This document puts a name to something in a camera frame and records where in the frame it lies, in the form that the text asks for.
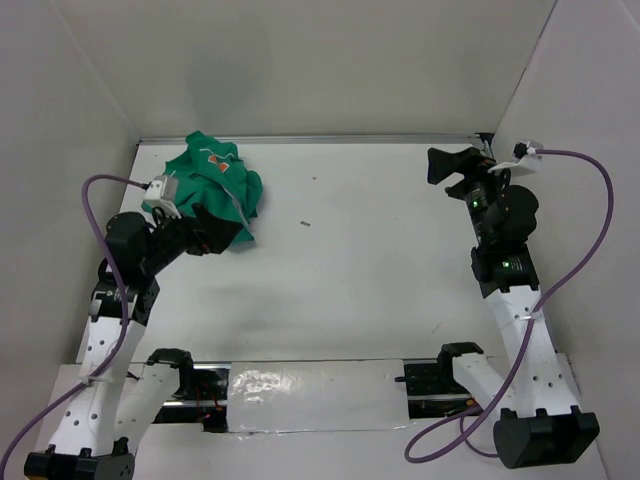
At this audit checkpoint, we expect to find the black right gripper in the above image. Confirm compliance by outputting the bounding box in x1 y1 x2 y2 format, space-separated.
427 146 522 245

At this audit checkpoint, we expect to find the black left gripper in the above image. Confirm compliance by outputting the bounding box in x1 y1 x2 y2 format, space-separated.
141 202 243 275

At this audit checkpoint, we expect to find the green zip-up jacket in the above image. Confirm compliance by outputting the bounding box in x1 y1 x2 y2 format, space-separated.
164 131 263 245

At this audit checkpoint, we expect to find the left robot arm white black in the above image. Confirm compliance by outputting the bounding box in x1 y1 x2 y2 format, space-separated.
24 204 242 479

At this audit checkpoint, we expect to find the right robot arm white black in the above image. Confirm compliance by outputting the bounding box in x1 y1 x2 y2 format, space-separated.
420 143 600 469

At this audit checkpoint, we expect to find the silver aluminium back rail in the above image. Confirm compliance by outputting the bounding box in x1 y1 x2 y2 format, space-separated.
135 132 494 147

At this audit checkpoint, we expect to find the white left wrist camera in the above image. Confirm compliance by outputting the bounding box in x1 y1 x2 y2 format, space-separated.
143 175 180 218

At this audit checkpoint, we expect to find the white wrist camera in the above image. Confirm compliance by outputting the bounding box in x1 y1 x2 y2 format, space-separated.
143 175 180 218
488 140 544 177

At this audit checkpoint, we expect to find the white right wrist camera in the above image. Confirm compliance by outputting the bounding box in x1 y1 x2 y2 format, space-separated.
488 140 544 177

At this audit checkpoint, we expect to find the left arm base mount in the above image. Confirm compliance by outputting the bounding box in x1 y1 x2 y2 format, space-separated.
153 363 231 433

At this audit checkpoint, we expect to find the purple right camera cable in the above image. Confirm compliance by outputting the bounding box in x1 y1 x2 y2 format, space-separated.
403 147 615 463

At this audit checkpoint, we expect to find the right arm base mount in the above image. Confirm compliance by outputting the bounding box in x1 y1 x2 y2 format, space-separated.
394 359 474 420

